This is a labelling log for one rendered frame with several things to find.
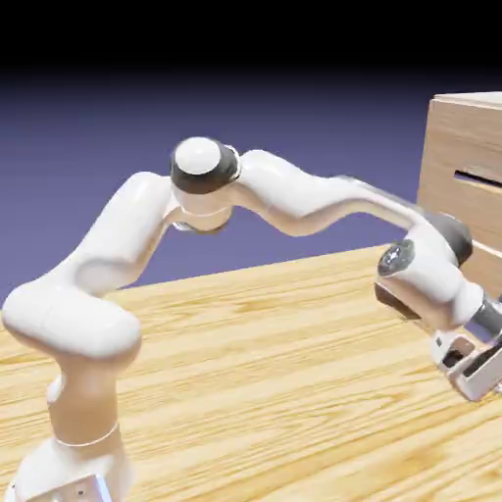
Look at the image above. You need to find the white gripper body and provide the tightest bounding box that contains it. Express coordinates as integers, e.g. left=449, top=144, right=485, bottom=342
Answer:
left=446, top=333, right=502, bottom=404

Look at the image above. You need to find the light wood drawer front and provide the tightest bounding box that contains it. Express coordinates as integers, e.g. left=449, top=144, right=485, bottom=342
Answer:
left=453, top=176, right=502, bottom=252
left=462, top=241, right=502, bottom=300
left=450, top=104, right=502, bottom=185

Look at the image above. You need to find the light wood cabinet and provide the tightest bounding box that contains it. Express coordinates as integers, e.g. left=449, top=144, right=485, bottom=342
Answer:
left=416, top=90, right=502, bottom=300

